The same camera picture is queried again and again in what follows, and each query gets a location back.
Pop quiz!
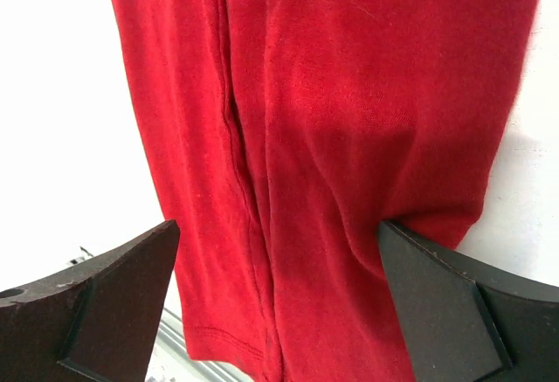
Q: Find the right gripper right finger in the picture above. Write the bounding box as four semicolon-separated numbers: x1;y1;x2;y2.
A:
377;222;558;382

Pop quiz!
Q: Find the red t-shirt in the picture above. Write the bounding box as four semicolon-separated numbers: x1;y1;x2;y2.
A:
112;0;538;381

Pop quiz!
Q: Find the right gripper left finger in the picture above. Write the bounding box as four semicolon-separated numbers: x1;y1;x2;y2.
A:
1;220;180;381

